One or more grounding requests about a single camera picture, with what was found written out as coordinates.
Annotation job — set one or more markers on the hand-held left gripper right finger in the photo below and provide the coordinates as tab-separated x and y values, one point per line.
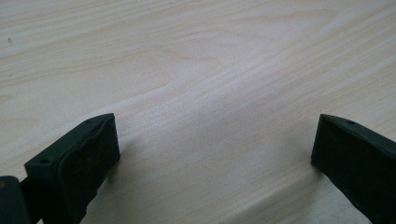
358	161

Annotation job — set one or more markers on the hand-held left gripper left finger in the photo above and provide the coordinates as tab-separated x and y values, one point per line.
71	174

